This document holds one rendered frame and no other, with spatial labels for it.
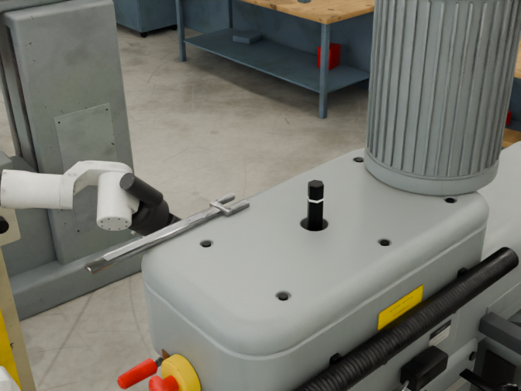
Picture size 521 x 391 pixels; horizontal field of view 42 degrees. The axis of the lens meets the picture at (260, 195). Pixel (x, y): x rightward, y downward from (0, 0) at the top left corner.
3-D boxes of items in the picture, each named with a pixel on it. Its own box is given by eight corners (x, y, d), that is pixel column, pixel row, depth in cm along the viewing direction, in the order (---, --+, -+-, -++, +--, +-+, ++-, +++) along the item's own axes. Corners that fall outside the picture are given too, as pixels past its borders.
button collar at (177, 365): (189, 414, 84) (186, 378, 81) (162, 387, 88) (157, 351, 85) (202, 406, 85) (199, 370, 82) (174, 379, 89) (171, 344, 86)
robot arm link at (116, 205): (122, 243, 137) (84, 223, 128) (122, 195, 142) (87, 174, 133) (168, 229, 133) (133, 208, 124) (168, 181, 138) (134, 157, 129)
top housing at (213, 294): (256, 455, 78) (253, 351, 70) (133, 340, 95) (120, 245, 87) (488, 286, 105) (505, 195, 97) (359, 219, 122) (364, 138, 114)
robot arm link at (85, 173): (130, 217, 134) (59, 214, 131) (130, 178, 138) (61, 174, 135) (132, 202, 129) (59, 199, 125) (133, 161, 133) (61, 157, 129)
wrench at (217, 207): (96, 279, 81) (94, 274, 81) (79, 265, 84) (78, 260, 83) (250, 206, 95) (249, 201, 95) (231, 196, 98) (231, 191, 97)
